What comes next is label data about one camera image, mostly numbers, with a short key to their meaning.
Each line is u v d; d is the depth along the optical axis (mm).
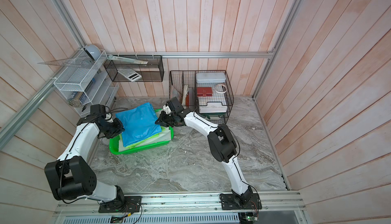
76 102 768
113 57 916
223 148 561
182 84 1140
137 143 836
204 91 928
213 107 899
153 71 1073
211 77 1008
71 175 433
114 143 849
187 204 746
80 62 852
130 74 977
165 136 873
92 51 826
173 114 739
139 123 873
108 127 710
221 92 955
